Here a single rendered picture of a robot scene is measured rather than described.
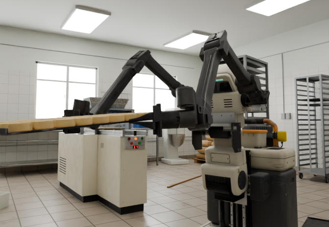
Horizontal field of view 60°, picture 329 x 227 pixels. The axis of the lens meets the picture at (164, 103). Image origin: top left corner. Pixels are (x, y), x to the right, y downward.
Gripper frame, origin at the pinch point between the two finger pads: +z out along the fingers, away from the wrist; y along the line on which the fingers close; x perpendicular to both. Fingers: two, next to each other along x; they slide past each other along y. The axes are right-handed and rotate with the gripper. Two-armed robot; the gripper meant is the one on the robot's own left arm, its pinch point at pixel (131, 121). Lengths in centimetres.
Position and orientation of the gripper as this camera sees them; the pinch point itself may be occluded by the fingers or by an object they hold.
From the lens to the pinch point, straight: 88.6
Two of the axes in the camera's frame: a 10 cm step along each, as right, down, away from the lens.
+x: -0.8, 0.3, 10.0
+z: -10.0, 0.4, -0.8
